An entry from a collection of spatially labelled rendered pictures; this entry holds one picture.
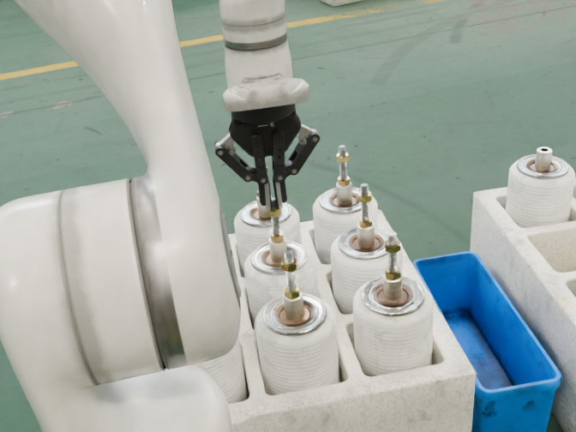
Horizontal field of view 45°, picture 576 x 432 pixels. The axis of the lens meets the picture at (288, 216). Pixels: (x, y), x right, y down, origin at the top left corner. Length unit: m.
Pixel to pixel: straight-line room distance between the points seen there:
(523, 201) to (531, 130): 0.75
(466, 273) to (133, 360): 0.91
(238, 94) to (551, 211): 0.57
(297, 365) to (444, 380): 0.17
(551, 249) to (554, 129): 0.78
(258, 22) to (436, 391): 0.46
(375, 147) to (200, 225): 1.48
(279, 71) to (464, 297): 0.58
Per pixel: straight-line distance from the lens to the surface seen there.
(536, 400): 0.97
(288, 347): 0.80
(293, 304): 0.81
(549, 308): 1.01
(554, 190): 1.11
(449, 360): 0.87
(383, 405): 0.85
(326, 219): 1.01
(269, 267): 0.90
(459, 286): 1.19
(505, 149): 1.76
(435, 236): 1.42
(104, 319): 0.30
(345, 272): 0.92
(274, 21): 0.76
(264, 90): 0.74
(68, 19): 0.37
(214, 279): 0.30
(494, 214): 1.15
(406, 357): 0.85
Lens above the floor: 0.77
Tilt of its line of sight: 31 degrees down
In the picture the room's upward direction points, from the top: 6 degrees counter-clockwise
